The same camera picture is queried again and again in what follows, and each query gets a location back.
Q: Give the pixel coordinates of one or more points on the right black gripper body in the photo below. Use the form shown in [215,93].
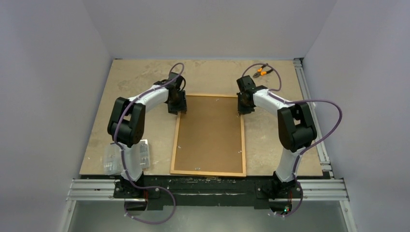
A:
[244,105]

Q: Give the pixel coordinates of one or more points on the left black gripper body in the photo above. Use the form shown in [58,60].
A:
[179,104]

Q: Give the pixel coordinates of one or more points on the brown backing board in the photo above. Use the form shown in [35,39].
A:
[211,134]

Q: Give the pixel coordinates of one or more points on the orange wooden picture frame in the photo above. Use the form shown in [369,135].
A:
[175,144]

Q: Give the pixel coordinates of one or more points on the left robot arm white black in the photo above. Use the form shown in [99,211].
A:
[127,121]

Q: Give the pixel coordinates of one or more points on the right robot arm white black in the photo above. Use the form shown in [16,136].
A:
[296,129]

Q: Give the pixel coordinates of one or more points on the orange black pliers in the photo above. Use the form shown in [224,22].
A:
[261,71]

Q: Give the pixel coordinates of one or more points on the clear plastic screw box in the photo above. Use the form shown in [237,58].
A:
[137,159]

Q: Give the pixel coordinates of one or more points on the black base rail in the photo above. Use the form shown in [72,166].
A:
[259,192]

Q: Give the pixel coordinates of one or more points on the aluminium extrusion rail front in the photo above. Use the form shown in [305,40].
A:
[104,190]

